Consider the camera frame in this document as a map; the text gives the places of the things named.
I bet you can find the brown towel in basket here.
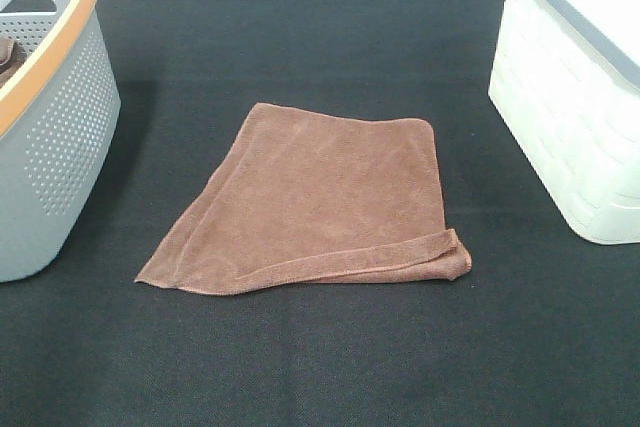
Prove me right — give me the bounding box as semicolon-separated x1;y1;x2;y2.
0;37;27;87

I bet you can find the white plastic storage basket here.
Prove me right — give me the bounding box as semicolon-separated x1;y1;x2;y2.
488;0;639;244

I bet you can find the grey perforated laundry basket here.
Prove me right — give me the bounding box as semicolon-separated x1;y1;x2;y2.
1;0;121;282

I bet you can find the black fabric table mat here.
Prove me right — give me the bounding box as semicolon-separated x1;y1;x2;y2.
1;0;639;426

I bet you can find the brown microfibre towel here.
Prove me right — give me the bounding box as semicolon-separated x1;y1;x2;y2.
137;103;472;296

